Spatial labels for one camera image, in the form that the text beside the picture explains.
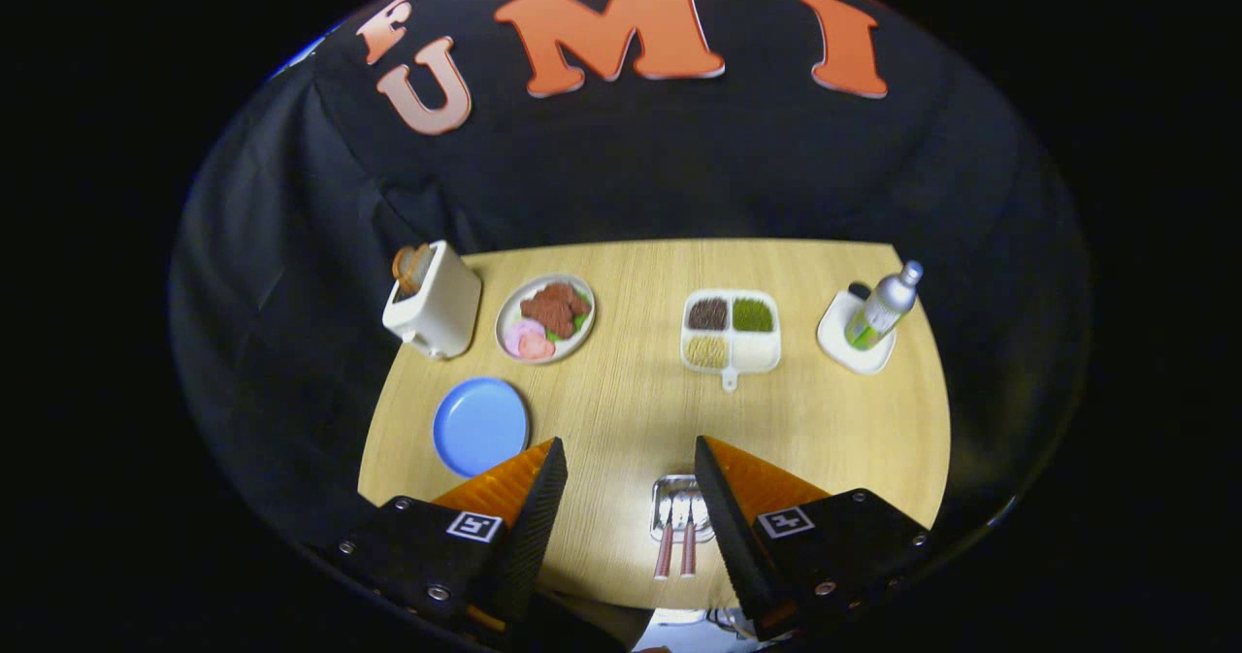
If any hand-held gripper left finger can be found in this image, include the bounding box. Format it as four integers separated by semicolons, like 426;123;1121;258
335;437;569;635

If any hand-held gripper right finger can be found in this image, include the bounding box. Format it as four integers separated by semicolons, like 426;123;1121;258
694;435;932;639

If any spoon with red checked handle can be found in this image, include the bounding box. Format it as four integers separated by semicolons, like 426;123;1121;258
679;493;702;577

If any fork with red checked handle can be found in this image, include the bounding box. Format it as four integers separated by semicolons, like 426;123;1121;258
652;493;680;579

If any blue round plate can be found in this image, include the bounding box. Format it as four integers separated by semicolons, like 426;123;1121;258
432;376;532;479

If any white divided tray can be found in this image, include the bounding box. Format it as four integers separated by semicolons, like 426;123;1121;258
679;288;783;394

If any small white dish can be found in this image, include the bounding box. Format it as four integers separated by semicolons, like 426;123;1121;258
817;289;897;376

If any beige oval food plate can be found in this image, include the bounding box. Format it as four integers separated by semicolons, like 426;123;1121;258
495;274;597;366

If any brown meat patty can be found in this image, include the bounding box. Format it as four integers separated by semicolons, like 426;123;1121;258
520;282;590;339

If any white toaster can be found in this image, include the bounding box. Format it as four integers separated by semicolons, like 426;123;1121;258
381;240;483;360

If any silver bottle with green label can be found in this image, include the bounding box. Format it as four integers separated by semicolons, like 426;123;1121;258
844;260;925;351

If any brown bread slice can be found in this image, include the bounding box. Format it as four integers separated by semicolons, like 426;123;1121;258
392;244;435;295

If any metal wire basket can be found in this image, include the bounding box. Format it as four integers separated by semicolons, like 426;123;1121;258
650;475;719;544

